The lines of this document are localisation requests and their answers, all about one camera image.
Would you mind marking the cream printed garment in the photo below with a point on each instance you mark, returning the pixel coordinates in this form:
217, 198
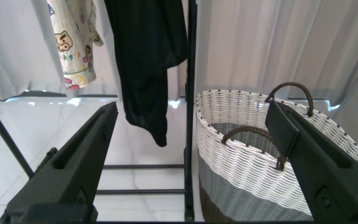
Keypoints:
73, 46

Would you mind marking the black garment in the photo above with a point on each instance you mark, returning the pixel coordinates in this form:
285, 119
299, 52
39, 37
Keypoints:
147, 62

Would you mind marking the black clothes rack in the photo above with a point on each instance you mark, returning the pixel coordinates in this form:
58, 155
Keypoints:
191, 77

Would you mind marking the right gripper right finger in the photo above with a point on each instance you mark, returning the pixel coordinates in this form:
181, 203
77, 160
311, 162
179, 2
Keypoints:
331, 174

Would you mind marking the white laundry basket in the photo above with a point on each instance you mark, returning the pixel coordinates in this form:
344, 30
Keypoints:
244, 174

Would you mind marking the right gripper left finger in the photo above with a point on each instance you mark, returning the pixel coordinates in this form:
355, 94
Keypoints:
63, 183

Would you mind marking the white curtain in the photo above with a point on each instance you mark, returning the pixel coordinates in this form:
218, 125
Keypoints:
275, 40

